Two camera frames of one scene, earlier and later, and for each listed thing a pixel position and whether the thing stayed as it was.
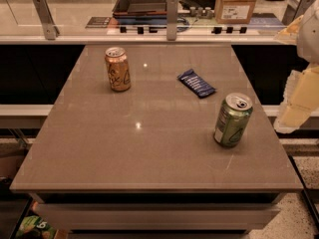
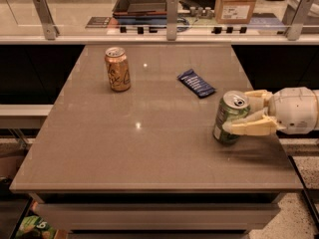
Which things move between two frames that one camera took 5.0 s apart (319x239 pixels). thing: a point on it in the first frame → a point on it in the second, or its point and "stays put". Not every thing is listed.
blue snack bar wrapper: (196, 84) stays put
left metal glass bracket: (49, 27) stays put
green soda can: (233, 119) stays put
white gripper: (309, 37) → (291, 110)
